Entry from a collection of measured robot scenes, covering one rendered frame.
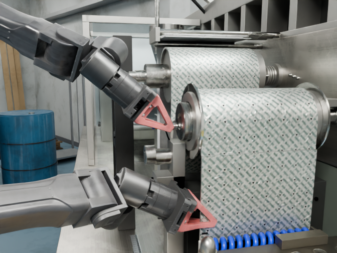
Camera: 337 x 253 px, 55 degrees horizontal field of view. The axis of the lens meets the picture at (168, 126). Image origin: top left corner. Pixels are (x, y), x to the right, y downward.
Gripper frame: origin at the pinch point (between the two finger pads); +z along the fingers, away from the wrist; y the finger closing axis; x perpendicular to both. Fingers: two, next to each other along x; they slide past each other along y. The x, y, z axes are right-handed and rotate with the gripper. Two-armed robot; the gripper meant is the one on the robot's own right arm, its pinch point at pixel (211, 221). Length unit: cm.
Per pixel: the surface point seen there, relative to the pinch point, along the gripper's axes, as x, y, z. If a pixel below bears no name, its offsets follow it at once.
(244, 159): 13.2, 0.2, -0.1
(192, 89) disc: 20.4, -5.1, -13.7
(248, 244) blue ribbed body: -0.1, 3.7, 6.9
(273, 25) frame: 52, -40, 11
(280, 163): 15.5, 0.3, 7.0
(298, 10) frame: 53, -25, 8
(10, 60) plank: -52, -663, -178
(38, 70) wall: -48, -703, -129
